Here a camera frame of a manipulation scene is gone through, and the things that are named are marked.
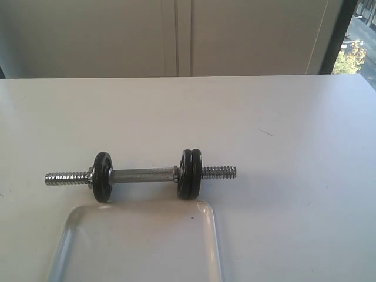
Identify dark window frame post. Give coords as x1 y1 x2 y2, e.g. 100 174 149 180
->
318 0 358 75

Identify chrome collar nut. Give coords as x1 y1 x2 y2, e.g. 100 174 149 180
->
86 166 94 189

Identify white rectangular tray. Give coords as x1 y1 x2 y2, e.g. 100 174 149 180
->
48 200 223 281

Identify chrome threaded dumbbell bar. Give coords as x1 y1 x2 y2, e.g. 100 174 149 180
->
45 166 237 186

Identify black weight plate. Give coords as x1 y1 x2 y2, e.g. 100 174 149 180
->
189 149 202 200
92 152 113 203
177 149 193 200

